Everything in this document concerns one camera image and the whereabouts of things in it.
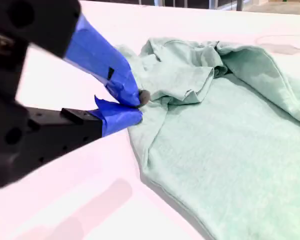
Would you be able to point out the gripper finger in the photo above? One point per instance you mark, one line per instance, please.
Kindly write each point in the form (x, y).
(120, 117)
(97, 55)

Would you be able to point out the pale green T-shirt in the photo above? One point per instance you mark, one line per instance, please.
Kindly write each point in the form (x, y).
(227, 150)

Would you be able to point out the grey metal post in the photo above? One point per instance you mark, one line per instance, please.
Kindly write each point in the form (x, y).
(239, 5)
(160, 3)

